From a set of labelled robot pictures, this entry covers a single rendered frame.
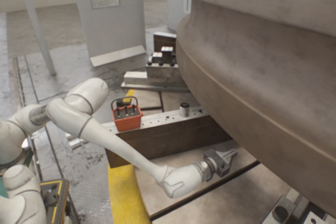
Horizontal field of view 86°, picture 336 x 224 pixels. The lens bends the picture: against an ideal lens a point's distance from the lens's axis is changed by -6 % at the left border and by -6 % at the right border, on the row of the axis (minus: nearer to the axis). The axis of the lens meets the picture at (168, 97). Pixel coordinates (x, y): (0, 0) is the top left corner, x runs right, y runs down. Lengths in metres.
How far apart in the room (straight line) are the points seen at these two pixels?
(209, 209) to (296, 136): 0.84
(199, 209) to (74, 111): 1.07
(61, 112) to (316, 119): 1.04
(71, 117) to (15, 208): 0.34
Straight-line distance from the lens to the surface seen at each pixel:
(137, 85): 2.59
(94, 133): 0.81
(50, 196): 1.06
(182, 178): 0.84
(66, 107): 0.85
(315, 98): 0.98
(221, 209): 1.53
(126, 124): 1.39
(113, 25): 4.29
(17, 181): 0.91
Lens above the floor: 1.67
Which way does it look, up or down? 34 degrees down
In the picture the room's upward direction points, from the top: straight up
